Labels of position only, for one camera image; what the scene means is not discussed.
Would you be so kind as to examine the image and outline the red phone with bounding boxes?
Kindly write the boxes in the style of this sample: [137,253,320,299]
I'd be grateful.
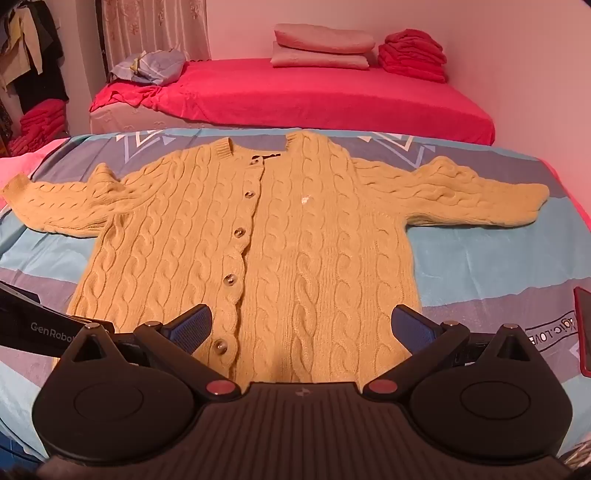
[573,286,591,377]

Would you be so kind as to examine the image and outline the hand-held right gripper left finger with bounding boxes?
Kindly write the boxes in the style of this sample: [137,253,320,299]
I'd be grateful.
[60,304,243,402]

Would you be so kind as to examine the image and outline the pale embossed mattress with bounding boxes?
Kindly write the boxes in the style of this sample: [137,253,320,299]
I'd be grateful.
[89,108,296,136]

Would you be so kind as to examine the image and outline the yellow cable-knit cardigan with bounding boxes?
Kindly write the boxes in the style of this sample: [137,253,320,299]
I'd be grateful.
[1,130,549,384]

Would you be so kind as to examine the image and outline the pile of red clothes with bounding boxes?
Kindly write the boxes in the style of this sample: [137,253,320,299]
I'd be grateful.
[8,99,70,158]

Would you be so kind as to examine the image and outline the hanging clothes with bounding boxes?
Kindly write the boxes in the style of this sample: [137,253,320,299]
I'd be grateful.
[0,0,70,112]

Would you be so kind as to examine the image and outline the crumpled blue grey cloth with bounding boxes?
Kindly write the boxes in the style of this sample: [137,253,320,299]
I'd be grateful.
[109,48,188,86]

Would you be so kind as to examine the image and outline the pale floral curtain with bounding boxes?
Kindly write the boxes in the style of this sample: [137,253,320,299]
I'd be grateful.
[102,0,212,70]

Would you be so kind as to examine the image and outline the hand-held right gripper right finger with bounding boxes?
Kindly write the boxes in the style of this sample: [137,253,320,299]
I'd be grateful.
[362,304,529,401]

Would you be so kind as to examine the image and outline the stack of folded red clothes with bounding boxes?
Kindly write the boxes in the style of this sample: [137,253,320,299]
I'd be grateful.
[379,28,448,84]

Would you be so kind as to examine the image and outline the pink bed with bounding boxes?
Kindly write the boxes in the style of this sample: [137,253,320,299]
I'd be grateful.
[90,58,496,146]

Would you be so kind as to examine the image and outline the folded pink blanket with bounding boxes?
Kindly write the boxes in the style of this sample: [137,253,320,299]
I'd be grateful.
[270,41,370,71]
[274,24,376,54]

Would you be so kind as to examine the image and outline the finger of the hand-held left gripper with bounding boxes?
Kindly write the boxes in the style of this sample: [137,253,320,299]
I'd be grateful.
[0,281,116,349]

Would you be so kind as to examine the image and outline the pink cloth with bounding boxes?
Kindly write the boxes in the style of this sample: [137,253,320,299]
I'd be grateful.
[0,137,70,208]

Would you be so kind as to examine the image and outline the blue grey patterned bed sheet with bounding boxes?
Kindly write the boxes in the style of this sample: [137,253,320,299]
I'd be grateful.
[0,127,591,462]

